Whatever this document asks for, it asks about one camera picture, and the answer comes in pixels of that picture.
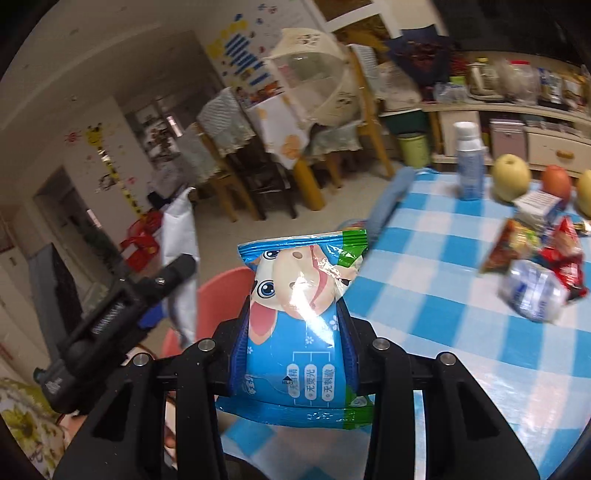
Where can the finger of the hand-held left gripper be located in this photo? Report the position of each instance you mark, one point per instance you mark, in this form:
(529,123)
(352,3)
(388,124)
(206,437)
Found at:
(175,272)
(151,317)

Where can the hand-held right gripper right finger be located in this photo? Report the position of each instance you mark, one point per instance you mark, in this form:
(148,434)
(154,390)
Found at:
(353,369)

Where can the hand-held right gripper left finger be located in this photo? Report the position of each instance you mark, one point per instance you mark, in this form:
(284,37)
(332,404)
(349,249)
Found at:
(238,364)

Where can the white wipes packet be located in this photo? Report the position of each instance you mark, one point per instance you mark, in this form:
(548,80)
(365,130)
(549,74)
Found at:
(182,230)

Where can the blue cow snack packet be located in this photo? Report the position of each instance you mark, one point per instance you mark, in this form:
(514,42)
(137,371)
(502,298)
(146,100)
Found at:
(295,323)

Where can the clear blue-print plastic packet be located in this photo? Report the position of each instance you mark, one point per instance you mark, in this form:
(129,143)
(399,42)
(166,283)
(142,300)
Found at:
(531,290)

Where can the red gold snack wrapper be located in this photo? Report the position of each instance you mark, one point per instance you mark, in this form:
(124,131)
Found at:
(565,258)

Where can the green trash bin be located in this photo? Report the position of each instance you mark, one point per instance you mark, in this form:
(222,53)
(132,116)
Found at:
(414,150)

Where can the red plastic stool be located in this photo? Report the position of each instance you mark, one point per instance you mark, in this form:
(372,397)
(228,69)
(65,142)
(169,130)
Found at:
(141,242)

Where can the pink stool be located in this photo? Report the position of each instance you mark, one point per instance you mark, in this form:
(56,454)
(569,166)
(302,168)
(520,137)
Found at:
(217,295)

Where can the black crate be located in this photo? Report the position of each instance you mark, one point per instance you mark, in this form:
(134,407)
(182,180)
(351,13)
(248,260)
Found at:
(53,290)

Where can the blue checkered tablecloth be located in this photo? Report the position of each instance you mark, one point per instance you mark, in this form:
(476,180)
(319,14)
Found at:
(438,300)

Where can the floral patterned clothing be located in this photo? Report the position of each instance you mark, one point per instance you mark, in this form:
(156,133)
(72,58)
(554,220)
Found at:
(27,434)

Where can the giraffe height chart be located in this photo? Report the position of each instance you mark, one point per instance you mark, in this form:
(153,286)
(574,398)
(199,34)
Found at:
(111,170)

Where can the blue chair backrest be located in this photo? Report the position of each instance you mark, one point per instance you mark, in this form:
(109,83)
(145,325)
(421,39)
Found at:
(390,203)

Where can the orange-print white tablecloth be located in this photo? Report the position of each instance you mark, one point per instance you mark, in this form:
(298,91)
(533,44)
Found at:
(281,134)

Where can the red yellow snack packet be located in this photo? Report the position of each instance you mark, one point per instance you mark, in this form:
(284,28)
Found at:
(510,244)

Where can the white blue milk bottle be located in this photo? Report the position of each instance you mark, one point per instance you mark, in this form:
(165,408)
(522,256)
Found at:
(470,161)

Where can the cream mesh food cover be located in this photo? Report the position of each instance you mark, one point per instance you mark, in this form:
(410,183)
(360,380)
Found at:
(309,74)

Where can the white blue cardboard box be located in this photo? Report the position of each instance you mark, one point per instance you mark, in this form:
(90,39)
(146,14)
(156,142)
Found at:
(538,207)

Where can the large yellow pear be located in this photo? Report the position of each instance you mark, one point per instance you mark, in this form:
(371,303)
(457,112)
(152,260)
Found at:
(510,177)

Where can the wooden chair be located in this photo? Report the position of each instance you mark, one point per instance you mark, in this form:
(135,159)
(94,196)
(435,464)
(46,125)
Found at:
(369,92)

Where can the red apple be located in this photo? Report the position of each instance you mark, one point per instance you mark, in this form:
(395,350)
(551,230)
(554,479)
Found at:
(556,182)

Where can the silver box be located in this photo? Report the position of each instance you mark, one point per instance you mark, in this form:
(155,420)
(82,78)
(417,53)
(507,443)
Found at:
(508,138)

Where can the yellow apple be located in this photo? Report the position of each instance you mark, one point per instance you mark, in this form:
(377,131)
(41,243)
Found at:
(584,191)

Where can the pack of small bottles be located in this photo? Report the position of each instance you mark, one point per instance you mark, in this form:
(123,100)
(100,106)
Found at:
(450,92)

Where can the white wooden sideboard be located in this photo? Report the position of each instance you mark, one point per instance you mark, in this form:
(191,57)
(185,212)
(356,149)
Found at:
(554,138)

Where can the dark blue patterned cloth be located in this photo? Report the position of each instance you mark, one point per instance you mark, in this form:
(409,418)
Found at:
(420,55)

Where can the wall poster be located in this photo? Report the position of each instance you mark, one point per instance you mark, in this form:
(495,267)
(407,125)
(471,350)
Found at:
(244,41)

